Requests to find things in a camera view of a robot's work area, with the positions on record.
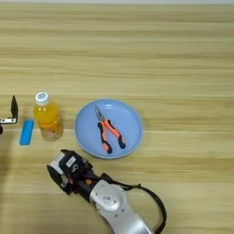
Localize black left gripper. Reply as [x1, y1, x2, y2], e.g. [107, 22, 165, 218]
[0, 95, 19, 135]

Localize round light blue plate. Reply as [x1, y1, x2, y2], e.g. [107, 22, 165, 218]
[73, 99, 144, 160]

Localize right gripper labelled black box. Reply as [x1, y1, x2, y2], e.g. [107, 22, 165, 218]
[62, 154, 90, 177]

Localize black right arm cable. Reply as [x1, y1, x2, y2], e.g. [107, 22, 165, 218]
[100, 173, 167, 234]

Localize orange juice bottle white cap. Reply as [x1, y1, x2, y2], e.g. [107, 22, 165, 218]
[33, 91, 64, 142]

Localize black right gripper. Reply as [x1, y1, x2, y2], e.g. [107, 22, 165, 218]
[46, 149, 103, 202]

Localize orange black needle-nose pliers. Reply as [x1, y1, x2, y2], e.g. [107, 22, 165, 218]
[94, 104, 126, 154]

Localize blue rectangular block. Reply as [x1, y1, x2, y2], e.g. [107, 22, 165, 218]
[19, 119, 35, 146]

